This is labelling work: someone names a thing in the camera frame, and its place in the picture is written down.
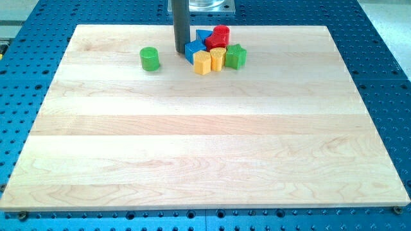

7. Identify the yellow hexagon block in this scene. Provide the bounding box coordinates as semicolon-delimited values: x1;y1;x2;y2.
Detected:
193;51;211;75

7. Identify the green star block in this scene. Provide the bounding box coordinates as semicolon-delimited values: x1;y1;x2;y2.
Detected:
225;44;247;69

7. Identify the red star block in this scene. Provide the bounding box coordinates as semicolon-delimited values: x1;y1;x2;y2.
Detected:
205;34;229;51

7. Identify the yellow heart block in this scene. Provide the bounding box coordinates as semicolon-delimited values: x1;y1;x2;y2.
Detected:
210;47;227;72

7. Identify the blue cube block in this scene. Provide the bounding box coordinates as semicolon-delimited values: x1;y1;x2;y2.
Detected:
185;40;206;64

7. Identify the green cylinder block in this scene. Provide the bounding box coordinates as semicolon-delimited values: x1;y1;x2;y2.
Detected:
139;47;160;71

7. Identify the blue triangle block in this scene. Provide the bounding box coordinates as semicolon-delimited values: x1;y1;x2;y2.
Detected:
196;29;213;44

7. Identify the red cylinder block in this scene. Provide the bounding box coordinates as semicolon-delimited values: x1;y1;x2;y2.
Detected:
213;24;230;37

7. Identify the light wooden board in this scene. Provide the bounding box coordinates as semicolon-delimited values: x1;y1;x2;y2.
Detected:
1;24;410;211

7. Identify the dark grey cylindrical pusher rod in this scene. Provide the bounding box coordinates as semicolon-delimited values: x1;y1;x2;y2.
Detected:
171;0;190;54

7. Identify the clear acrylic robot base plate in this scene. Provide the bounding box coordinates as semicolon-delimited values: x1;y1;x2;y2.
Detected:
189;0;236;15

